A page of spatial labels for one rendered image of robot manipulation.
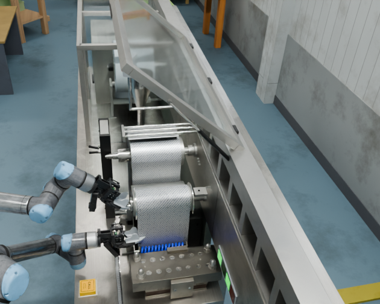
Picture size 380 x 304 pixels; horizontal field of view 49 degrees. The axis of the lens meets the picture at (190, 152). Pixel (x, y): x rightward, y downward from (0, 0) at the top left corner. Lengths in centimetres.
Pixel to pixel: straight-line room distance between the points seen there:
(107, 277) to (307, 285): 114
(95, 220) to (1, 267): 75
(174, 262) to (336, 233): 209
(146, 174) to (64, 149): 246
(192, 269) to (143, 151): 58
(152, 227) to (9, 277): 63
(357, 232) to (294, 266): 269
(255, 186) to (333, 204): 267
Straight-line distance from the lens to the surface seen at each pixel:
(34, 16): 713
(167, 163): 198
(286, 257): 120
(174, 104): 136
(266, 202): 134
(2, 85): 547
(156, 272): 190
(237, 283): 160
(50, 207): 168
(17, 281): 168
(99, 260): 213
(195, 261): 195
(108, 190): 174
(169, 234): 196
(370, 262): 366
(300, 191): 405
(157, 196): 183
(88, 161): 270
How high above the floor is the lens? 254
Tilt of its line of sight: 36 degrees down
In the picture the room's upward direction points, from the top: 4 degrees clockwise
